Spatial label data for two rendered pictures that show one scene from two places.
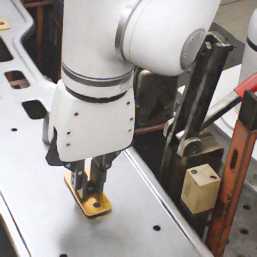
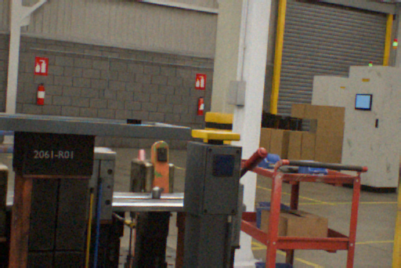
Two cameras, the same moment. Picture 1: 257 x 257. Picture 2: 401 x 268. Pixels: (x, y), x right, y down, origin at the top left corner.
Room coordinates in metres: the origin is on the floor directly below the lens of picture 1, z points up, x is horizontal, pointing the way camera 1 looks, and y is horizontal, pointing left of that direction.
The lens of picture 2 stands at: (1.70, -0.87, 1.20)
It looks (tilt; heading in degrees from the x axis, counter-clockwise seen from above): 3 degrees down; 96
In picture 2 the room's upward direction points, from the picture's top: 4 degrees clockwise
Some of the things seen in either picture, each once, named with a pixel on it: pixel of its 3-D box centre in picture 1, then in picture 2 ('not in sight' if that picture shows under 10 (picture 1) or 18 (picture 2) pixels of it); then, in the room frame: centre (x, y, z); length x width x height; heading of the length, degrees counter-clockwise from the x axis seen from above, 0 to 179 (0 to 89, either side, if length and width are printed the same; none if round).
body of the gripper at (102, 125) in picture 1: (93, 112); not in sight; (0.63, 0.04, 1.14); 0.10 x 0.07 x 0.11; 121
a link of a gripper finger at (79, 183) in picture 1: (71, 174); not in sight; (0.62, 0.07, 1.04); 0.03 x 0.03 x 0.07; 31
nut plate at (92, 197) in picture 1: (87, 188); not in sight; (0.63, 0.04, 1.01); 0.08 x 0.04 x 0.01; 31
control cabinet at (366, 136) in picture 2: not in sight; (373, 114); (3.37, 10.80, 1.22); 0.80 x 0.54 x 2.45; 129
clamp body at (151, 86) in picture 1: (143, 148); not in sight; (0.88, -0.03, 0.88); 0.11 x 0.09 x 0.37; 121
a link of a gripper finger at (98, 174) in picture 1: (106, 166); not in sight; (0.64, 0.02, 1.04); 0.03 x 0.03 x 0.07; 31
